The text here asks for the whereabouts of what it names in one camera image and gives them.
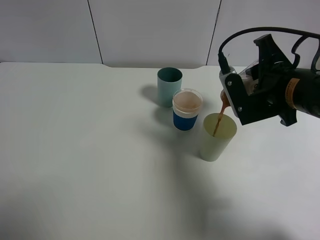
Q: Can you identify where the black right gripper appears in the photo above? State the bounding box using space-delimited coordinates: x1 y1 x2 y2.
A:
253 34 298 127

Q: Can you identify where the clear plastic drink bottle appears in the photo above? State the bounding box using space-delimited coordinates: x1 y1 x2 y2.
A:
219 60 259 112

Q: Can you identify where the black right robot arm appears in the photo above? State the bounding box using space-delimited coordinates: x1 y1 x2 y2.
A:
258 62 320 127

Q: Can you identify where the pale green plastic cup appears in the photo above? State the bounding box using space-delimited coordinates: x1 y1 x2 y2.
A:
199 113 237 162

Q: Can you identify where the blue sleeved glass cup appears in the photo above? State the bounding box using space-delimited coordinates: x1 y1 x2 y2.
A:
172 88 203 132

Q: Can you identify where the teal plastic cup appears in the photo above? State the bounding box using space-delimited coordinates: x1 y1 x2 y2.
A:
157 67 183 108

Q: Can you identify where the black camera cable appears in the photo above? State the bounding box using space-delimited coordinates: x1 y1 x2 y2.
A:
218 26 320 76

